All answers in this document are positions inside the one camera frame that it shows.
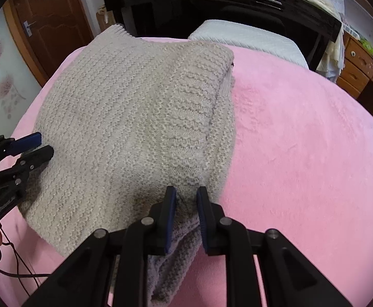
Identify green tissue pack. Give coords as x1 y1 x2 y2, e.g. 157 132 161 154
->
359 38 373 59

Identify black piano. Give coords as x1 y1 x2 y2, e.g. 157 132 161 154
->
103 0 345 71

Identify wooden desk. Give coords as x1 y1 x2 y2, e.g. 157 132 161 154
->
335 0 373 125

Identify brown wooden door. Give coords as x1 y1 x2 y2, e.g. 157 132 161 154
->
2 0 94 87

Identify black cable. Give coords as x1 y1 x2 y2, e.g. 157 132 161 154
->
0 222 54 290

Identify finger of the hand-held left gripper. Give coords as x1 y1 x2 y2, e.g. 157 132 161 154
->
0 132 42 164
1 145 55 180

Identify white padded bench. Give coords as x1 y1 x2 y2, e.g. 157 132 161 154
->
188 20 309 69

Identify beige knit cardigan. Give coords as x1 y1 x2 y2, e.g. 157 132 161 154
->
20 24 236 307

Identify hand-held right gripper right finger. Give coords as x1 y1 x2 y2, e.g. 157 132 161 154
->
196 186 353 307

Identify pink blanket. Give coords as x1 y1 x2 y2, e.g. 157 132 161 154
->
0 37 373 307

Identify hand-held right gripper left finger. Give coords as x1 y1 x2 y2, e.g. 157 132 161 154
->
22 185 178 307

